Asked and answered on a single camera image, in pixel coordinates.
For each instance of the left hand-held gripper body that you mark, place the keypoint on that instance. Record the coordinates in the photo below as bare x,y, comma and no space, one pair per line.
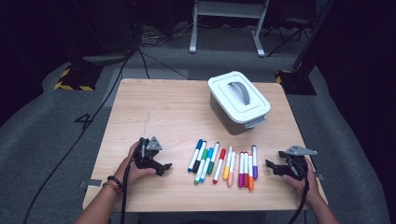
146,158

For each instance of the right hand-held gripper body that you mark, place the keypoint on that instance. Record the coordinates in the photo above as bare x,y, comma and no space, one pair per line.
297,166

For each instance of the purple marker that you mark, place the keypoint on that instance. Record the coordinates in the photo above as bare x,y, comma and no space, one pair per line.
255,171

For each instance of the orange marker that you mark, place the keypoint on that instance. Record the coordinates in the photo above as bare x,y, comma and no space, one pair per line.
251,183

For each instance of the black marker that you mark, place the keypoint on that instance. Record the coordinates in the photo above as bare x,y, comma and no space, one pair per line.
197,166

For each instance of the dark green marker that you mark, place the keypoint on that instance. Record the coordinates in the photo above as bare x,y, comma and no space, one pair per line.
211,168

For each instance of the light blue marker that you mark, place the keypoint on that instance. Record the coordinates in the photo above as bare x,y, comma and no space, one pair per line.
210,153

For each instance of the yellow marker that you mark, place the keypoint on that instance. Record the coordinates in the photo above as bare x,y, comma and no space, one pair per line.
226,172

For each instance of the transparent grey storage box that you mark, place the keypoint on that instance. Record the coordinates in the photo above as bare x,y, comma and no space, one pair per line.
224,119

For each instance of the person's left hand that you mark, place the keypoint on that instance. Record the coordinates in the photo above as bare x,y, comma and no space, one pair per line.
130,174

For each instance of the person's right hand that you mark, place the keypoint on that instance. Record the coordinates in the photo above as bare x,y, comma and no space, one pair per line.
306,189

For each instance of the grey tape piece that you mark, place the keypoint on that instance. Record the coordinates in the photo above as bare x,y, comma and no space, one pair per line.
95,183
320,176

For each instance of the black stand with striped base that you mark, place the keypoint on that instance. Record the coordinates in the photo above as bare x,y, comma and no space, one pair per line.
299,84
81,77

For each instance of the grey stand foot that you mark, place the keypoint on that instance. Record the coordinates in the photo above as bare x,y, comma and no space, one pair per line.
106,59

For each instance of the black tripod stand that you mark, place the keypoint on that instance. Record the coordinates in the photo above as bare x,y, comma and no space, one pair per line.
299,28

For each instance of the white metal desk frame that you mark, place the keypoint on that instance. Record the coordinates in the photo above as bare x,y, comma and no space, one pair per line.
194,31

